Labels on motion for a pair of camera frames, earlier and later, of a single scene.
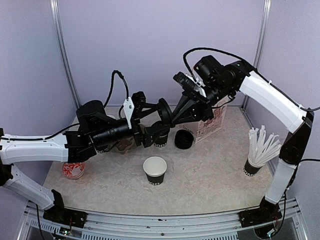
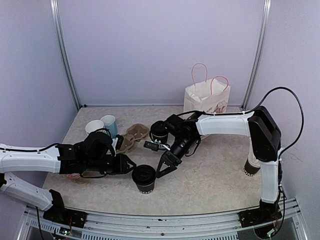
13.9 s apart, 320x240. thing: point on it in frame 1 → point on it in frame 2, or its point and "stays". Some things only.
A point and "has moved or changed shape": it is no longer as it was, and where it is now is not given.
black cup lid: [166, 112] → [144, 175]
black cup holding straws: [250, 170] stays
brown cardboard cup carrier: [124, 145] stays
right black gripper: [188, 108] → [171, 168]
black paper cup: [155, 168] has moved or changed shape
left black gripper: [148, 139] → [122, 166]
